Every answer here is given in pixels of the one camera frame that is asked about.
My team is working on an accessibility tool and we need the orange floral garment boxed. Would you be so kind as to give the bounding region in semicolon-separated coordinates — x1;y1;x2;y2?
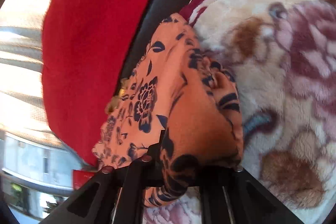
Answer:
92;14;243;207

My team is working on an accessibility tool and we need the red gift bag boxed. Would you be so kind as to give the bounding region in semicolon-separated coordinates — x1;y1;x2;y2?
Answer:
72;170;95;190

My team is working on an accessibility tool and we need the white sheer curtain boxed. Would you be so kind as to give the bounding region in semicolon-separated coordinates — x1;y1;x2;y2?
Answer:
1;0;62;148

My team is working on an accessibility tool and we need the floral plush bed blanket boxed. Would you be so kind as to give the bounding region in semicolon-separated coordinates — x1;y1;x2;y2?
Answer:
148;0;335;223

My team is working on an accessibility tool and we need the red blanket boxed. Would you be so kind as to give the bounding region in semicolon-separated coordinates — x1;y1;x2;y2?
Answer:
42;0;148;165

